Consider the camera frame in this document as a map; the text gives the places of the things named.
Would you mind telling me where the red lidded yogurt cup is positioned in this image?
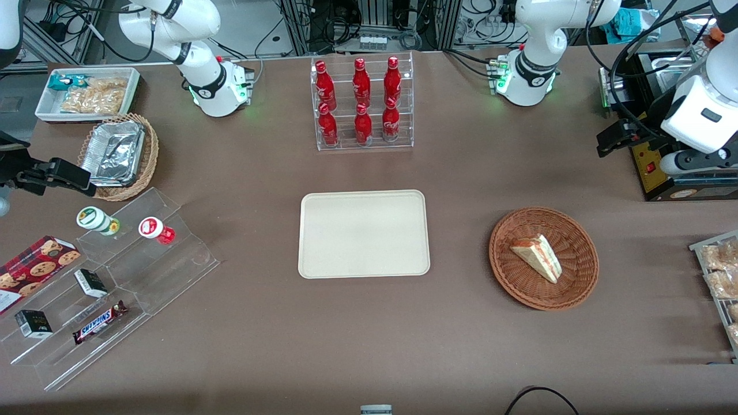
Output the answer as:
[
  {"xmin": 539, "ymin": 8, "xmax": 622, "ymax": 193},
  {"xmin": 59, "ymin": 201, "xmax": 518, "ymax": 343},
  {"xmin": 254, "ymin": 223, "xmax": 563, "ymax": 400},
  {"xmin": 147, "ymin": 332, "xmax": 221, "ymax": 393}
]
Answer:
[{"xmin": 138, "ymin": 216, "xmax": 176, "ymax": 246}]

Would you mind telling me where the beige plastic tray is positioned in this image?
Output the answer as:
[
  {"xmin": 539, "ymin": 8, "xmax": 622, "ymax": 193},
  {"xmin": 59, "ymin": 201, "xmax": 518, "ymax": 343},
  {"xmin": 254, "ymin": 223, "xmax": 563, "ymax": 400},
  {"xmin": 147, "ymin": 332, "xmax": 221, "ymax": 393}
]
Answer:
[{"xmin": 297, "ymin": 189, "xmax": 432, "ymax": 280}]

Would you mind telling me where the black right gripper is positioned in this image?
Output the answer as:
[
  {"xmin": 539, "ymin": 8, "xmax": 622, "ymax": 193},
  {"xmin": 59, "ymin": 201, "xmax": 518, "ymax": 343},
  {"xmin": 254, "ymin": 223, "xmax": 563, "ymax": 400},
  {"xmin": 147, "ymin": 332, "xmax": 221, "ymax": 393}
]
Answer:
[{"xmin": 0, "ymin": 153, "xmax": 97, "ymax": 198}]

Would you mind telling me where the triangle sandwich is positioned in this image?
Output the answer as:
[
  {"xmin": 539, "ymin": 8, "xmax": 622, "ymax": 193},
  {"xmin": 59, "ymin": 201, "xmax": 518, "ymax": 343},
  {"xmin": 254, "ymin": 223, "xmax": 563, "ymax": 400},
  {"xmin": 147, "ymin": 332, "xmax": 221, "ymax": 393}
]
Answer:
[{"xmin": 510, "ymin": 234, "xmax": 562, "ymax": 285}]

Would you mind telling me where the aluminium foil container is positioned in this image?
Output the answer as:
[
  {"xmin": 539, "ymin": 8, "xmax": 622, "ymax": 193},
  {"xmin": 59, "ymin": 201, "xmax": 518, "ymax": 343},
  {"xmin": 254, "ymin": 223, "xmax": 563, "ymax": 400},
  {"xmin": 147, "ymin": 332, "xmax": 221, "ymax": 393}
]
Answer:
[{"xmin": 80, "ymin": 120, "xmax": 146, "ymax": 187}]

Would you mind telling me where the teal plastic bag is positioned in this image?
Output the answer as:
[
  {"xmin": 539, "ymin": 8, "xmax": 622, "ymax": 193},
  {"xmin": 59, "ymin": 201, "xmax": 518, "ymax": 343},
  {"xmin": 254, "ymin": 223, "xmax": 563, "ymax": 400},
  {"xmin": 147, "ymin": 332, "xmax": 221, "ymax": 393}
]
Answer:
[{"xmin": 600, "ymin": 8, "xmax": 661, "ymax": 44}]

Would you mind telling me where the black floor cable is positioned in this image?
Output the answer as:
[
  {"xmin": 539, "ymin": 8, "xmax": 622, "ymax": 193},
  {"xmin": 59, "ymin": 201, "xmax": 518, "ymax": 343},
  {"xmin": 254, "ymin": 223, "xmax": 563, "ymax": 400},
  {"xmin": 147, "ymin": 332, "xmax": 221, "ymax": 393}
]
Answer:
[{"xmin": 504, "ymin": 386, "xmax": 581, "ymax": 415}]

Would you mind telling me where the clear acrylic tiered stand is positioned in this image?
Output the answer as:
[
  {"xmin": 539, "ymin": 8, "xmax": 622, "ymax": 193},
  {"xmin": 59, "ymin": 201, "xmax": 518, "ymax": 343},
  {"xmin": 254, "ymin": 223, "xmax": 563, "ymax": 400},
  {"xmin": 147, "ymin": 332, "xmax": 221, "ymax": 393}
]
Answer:
[{"xmin": 0, "ymin": 187, "xmax": 221, "ymax": 392}]

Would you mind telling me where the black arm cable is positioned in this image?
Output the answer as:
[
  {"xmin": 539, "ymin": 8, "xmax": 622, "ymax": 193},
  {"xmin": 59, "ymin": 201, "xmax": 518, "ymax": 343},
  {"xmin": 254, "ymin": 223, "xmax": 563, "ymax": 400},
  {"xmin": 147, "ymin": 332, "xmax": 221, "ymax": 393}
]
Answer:
[{"xmin": 609, "ymin": 0, "xmax": 713, "ymax": 140}]

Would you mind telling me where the green lidded yogurt cup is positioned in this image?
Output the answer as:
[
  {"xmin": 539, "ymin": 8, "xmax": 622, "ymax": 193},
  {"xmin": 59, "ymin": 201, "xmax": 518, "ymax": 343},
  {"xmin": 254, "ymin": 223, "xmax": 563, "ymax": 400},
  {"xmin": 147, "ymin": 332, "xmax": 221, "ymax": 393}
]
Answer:
[{"xmin": 76, "ymin": 206, "xmax": 121, "ymax": 236}]

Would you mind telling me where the teal snack packet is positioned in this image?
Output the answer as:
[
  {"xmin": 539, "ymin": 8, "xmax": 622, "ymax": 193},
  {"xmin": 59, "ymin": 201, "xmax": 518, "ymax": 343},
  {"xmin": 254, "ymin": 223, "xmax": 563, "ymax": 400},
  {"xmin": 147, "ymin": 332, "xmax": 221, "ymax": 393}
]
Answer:
[{"xmin": 47, "ymin": 74, "xmax": 93, "ymax": 92}]

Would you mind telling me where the black yellow sealing machine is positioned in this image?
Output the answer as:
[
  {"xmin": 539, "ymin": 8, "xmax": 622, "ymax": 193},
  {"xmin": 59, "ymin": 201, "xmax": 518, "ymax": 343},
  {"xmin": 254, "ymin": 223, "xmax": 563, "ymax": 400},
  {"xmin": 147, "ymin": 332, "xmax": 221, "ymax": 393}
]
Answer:
[{"xmin": 598, "ymin": 51, "xmax": 738, "ymax": 202}]

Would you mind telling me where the wicker basket with foil trays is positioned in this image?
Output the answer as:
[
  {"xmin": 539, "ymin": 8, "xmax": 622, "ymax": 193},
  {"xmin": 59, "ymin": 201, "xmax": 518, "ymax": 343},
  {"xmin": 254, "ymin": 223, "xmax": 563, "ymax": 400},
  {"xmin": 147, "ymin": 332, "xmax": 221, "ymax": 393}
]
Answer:
[{"xmin": 77, "ymin": 113, "xmax": 160, "ymax": 202}]

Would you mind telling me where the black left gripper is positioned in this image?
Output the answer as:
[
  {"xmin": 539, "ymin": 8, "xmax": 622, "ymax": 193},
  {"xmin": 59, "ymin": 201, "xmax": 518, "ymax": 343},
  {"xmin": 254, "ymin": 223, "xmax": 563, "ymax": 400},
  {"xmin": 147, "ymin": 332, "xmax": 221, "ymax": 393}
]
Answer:
[{"xmin": 597, "ymin": 118, "xmax": 659, "ymax": 159}]

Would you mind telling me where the Snickers chocolate bar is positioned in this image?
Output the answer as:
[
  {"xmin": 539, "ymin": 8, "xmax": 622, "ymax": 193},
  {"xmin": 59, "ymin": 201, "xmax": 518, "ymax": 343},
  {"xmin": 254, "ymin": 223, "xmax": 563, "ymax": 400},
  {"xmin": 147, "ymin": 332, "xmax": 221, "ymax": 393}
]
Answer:
[{"xmin": 72, "ymin": 300, "xmax": 129, "ymax": 346}]

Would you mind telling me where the clear bag of crackers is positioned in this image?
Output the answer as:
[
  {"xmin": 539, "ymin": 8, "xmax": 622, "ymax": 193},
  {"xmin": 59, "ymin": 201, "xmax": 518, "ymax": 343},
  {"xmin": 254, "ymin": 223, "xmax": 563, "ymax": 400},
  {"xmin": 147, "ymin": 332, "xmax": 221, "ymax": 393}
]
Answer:
[
  {"xmin": 60, "ymin": 86, "xmax": 127, "ymax": 115},
  {"xmin": 85, "ymin": 77, "xmax": 129, "ymax": 94}
]

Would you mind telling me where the white rectangular snack bin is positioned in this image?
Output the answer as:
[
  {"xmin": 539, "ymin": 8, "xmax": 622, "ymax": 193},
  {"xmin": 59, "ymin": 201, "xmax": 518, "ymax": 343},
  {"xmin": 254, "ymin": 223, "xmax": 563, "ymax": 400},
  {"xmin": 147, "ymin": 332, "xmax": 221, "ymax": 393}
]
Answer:
[{"xmin": 34, "ymin": 67, "xmax": 141, "ymax": 124}]

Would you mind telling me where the red cola bottle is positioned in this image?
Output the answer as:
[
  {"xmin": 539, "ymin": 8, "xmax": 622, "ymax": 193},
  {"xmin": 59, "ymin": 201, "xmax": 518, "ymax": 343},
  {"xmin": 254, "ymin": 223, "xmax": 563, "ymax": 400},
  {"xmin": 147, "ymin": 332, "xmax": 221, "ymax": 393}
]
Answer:
[
  {"xmin": 382, "ymin": 97, "xmax": 401, "ymax": 143},
  {"xmin": 353, "ymin": 103, "xmax": 374, "ymax": 145},
  {"xmin": 314, "ymin": 60, "xmax": 337, "ymax": 111},
  {"xmin": 318, "ymin": 103, "xmax": 340, "ymax": 147},
  {"xmin": 383, "ymin": 55, "xmax": 402, "ymax": 107},
  {"xmin": 352, "ymin": 58, "xmax": 372, "ymax": 108}
]

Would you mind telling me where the empty round wicker basket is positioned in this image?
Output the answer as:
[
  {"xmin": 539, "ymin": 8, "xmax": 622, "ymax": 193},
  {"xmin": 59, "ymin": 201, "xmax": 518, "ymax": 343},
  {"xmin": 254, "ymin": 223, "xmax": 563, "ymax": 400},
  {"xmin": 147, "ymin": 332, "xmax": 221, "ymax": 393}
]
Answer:
[{"xmin": 488, "ymin": 206, "xmax": 600, "ymax": 312}]

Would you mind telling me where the clear acrylic bottle rack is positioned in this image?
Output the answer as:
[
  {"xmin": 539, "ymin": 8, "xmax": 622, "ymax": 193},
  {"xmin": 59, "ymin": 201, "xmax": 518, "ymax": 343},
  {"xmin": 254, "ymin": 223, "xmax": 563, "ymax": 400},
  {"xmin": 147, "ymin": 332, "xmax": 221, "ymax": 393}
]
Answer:
[{"xmin": 310, "ymin": 51, "xmax": 415, "ymax": 152}]

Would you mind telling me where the small black box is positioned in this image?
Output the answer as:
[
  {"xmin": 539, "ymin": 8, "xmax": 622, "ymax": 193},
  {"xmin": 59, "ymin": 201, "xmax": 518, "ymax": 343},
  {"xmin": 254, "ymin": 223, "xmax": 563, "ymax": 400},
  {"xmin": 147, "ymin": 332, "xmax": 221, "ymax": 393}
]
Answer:
[
  {"xmin": 14, "ymin": 309, "xmax": 54, "ymax": 338},
  {"xmin": 73, "ymin": 268, "xmax": 109, "ymax": 299}
]

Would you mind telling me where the aluminium frame rack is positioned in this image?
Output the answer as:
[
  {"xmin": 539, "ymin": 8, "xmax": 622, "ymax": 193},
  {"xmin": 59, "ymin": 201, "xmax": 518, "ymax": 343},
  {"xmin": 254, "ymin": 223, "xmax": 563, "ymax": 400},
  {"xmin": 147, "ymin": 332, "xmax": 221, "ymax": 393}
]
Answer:
[{"xmin": 276, "ymin": 0, "xmax": 463, "ymax": 56}]

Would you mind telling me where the grey wire tray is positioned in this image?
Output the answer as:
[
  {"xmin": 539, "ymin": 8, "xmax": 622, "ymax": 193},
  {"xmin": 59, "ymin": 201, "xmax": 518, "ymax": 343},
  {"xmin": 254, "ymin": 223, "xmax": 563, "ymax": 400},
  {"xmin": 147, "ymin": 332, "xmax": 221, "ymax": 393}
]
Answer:
[{"xmin": 688, "ymin": 230, "xmax": 738, "ymax": 364}]

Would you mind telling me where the red cookie box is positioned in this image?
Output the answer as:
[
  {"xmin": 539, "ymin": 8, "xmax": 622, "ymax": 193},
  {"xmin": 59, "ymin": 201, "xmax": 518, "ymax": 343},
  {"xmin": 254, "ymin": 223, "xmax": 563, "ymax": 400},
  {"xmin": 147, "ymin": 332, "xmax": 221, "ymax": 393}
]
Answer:
[{"xmin": 0, "ymin": 235, "xmax": 82, "ymax": 315}]

